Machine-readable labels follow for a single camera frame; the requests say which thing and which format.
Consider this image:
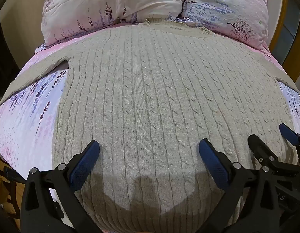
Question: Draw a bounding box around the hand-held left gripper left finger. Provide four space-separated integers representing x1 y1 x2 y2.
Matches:
20 139 102 233

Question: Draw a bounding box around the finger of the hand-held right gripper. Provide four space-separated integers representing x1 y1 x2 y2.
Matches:
279 123 300 151
247 134 300 173

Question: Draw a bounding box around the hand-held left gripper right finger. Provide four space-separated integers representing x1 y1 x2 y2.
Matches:
199 138 286 233

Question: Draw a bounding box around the beige cable-knit sweater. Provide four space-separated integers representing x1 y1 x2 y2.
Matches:
0 18 300 233

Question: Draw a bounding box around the pink floral bed sheet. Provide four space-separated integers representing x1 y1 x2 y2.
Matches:
0 36 300 233

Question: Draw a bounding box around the pale tree print pillow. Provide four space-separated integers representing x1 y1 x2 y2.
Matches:
174 0 274 54

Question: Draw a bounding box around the pink lavender print pillow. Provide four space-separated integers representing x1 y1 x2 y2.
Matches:
41 0 187 46

